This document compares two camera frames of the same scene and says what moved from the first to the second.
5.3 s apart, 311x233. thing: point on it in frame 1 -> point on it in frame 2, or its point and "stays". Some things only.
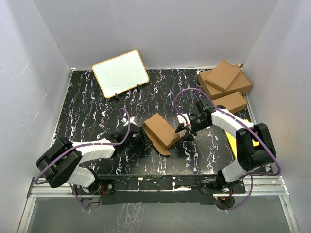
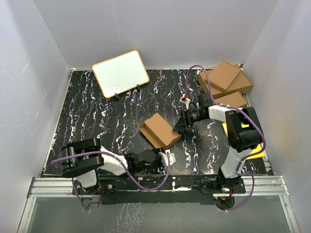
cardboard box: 160,133 stays
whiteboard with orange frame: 121,73 stays
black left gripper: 144,141 -> 160,163
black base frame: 155,189 stays
